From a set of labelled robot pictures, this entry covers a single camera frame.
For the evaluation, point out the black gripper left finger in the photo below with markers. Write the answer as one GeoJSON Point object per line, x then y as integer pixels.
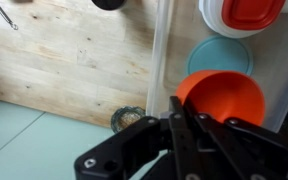
{"type": "Point", "coordinates": [180, 143]}

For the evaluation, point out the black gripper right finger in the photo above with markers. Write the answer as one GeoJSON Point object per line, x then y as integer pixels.
{"type": "Point", "coordinates": [250, 150]}

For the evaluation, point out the orange plastic bowl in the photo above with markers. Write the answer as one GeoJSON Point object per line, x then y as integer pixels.
{"type": "Point", "coordinates": [227, 93]}

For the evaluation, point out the clear plastic storage case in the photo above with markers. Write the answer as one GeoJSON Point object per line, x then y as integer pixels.
{"type": "Point", "coordinates": [164, 50]}

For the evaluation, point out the teal round plastic lid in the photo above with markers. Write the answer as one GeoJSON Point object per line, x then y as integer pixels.
{"type": "Point", "coordinates": [217, 55]}

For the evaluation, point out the white container with red lid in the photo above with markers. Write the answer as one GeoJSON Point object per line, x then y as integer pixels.
{"type": "Point", "coordinates": [250, 13]}

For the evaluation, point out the small glass dish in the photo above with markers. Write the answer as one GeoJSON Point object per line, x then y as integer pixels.
{"type": "Point", "coordinates": [127, 118]}

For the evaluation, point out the thin metal utensil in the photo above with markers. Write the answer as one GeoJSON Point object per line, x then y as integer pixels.
{"type": "Point", "coordinates": [4, 15]}

